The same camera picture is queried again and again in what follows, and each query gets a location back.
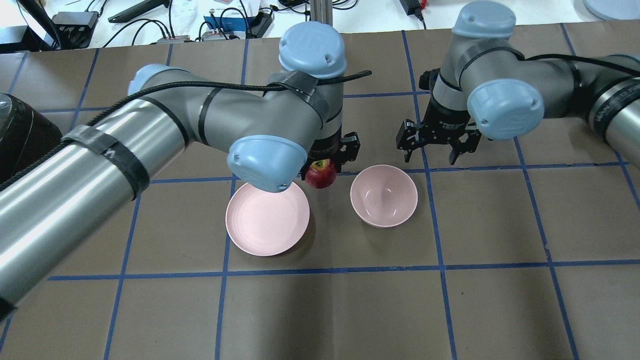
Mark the black rice cooker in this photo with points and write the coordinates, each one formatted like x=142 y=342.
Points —
x=26 y=135

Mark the small usb hub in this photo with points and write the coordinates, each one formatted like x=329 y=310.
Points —
x=176 y=39

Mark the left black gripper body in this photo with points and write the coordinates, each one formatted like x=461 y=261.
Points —
x=327 y=142

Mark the aluminium profile post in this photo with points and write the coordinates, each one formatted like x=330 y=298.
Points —
x=321 y=11

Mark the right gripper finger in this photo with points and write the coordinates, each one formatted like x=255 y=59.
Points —
x=410 y=138
x=467 y=143

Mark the black handheld tool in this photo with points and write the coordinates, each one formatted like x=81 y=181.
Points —
x=137 y=10

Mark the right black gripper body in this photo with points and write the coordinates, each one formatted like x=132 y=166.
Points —
x=446 y=120

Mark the red yellow apple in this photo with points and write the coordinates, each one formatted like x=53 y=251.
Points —
x=321 y=174

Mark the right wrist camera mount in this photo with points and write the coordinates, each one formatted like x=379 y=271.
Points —
x=428 y=79

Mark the black box device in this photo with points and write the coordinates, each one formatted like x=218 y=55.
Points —
x=77 y=26

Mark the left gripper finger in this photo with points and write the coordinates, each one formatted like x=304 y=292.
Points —
x=304 y=170
x=348 y=150

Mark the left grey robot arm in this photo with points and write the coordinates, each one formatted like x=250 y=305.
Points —
x=270 y=133

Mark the blue white box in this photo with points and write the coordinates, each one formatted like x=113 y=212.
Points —
x=257 y=25

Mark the pink plate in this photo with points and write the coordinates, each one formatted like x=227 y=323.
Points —
x=261 y=223

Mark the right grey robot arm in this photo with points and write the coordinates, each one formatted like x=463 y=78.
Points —
x=487 y=88

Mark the black power adapter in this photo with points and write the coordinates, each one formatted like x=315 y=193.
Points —
x=413 y=8

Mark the grey round disc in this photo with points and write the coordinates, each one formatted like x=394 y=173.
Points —
x=611 y=10

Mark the pink bowl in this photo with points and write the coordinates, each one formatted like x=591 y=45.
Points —
x=383 y=196

